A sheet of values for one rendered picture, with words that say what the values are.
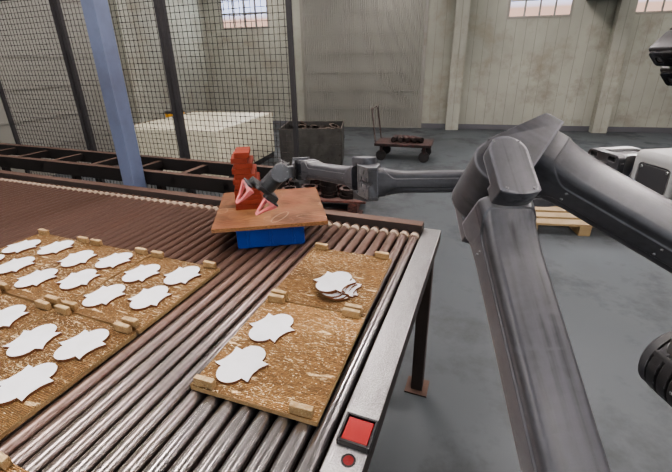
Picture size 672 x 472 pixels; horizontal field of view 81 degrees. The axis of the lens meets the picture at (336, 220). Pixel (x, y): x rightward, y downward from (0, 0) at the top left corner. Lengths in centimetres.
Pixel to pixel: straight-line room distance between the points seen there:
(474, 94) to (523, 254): 1021
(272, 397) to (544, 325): 79
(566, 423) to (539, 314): 8
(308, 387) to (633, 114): 1089
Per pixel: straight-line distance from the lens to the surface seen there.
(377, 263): 159
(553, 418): 37
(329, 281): 139
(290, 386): 108
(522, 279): 39
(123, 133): 282
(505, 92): 1067
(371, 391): 109
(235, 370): 114
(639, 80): 1141
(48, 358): 142
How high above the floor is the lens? 170
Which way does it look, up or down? 22 degrees down
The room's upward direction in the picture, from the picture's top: 1 degrees counter-clockwise
